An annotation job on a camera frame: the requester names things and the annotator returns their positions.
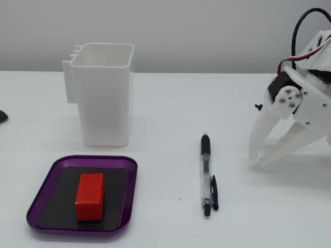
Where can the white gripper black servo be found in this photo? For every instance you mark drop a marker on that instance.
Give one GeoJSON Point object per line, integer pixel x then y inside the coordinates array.
{"type": "Point", "coordinates": [289, 100]}

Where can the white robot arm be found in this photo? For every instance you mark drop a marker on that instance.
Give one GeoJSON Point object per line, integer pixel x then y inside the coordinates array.
{"type": "Point", "coordinates": [322, 49]}

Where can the purple metal tray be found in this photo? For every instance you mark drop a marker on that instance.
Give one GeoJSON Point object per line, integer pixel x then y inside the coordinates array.
{"type": "Point", "coordinates": [49, 180]}

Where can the white plastic pen holder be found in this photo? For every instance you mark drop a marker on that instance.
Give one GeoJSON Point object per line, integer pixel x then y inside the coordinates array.
{"type": "Point", "coordinates": [106, 103]}

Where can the dark rounded object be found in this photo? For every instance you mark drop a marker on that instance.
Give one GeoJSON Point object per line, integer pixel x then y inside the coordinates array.
{"type": "Point", "coordinates": [2, 117]}

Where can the black mat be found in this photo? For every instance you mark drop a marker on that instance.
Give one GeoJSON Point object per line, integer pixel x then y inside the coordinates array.
{"type": "Point", "coordinates": [64, 196]}

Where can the red perforated block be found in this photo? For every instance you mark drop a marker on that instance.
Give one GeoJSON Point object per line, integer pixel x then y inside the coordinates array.
{"type": "Point", "coordinates": [89, 196]}

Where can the black clear retractable pen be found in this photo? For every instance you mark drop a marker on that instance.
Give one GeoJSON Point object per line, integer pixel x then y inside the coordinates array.
{"type": "Point", "coordinates": [206, 165]}

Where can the small black plastic piece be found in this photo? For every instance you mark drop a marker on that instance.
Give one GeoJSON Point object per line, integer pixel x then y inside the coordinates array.
{"type": "Point", "coordinates": [258, 106]}

